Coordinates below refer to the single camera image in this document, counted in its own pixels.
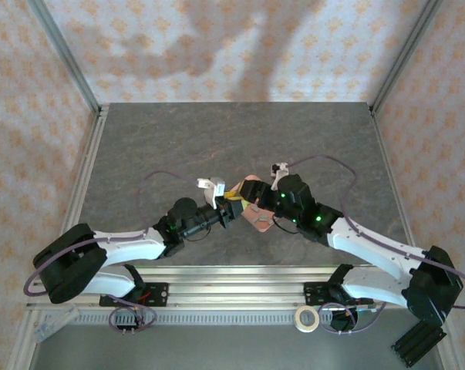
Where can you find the white tape roll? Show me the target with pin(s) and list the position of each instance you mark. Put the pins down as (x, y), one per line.
(297, 319)

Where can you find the small green circuit board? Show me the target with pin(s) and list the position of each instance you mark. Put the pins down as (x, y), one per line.
(366, 308)

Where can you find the aluminium side rail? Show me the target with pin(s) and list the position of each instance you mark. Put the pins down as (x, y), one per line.
(393, 173)
(88, 162)

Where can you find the short black aluminium extrusion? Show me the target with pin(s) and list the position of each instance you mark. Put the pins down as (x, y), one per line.
(417, 343)

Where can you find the long aluminium base rail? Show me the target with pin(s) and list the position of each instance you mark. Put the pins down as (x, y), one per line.
(236, 285)

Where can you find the pink tray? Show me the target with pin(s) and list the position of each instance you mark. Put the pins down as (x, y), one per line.
(261, 227)

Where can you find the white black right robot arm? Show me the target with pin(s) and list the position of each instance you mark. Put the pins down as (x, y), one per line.
(371, 246)

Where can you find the clear plastic bracket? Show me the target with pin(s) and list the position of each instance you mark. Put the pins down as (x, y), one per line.
(52, 325)

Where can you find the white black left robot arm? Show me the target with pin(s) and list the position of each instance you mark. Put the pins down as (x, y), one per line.
(128, 244)

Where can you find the aluminium frame post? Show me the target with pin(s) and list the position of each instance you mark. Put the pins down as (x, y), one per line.
(65, 54)
(405, 54)

